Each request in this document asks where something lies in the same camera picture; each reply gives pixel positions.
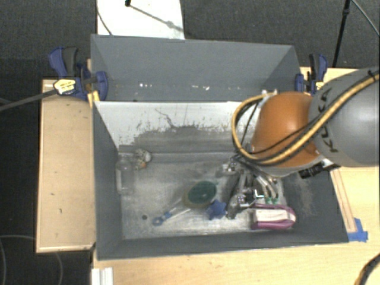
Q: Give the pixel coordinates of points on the blue star-shaped toy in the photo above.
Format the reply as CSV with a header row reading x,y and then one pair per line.
x,y
216,210

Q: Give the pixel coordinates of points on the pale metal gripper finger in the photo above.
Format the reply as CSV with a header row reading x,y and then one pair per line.
x,y
239,200
234,212

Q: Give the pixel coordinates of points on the green round disc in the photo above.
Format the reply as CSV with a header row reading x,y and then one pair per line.
x,y
201,193

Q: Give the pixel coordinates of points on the black cylinder on white bracket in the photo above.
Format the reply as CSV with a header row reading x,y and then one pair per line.
x,y
310,172

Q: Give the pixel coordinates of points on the pale wood board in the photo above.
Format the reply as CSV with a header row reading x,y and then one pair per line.
x,y
66,171

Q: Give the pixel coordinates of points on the purple and white box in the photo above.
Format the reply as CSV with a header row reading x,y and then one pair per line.
x,y
271,218

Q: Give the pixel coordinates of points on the speckled grey toy animal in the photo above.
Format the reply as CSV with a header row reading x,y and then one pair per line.
x,y
142,158

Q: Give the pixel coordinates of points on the grey metal bin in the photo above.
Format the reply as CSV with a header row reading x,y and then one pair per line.
x,y
178,123

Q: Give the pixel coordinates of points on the clear glass jar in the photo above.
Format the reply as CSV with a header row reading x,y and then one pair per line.
x,y
124,175

